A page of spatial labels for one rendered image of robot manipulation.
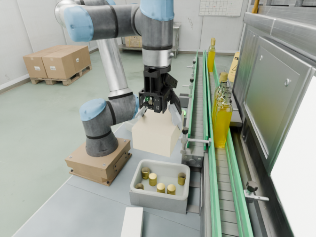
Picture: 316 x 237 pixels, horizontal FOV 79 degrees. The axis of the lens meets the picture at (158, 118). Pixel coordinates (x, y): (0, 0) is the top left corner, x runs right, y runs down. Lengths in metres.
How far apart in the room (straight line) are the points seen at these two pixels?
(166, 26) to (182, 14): 6.18
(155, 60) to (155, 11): 0.10
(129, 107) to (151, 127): 0.32
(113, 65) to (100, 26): 0.38
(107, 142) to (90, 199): 0.24
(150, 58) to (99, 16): 0.15
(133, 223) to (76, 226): 0.22
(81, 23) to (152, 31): 0.16
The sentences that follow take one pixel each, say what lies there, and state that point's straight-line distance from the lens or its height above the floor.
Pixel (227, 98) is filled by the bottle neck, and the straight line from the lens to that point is 0.81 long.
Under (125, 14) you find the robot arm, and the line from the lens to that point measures 0.53.
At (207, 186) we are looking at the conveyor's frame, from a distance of 0.75.
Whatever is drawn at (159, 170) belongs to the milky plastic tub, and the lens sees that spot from 0.89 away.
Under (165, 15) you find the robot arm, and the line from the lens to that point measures 0.46.
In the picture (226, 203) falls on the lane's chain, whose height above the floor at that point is 0.88.
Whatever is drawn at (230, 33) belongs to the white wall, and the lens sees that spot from 6.73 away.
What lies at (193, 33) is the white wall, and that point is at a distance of 6.67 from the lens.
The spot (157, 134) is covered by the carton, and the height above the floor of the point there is 1.12.
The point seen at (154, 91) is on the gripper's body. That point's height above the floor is 1.25.
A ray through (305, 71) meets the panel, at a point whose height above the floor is 1.30.
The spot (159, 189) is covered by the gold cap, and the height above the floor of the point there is 0.81.
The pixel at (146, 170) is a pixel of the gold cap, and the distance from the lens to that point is 0.90.
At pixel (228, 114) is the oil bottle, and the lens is 0.82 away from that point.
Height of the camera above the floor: 1.44
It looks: 31 degrees down
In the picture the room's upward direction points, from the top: straight up
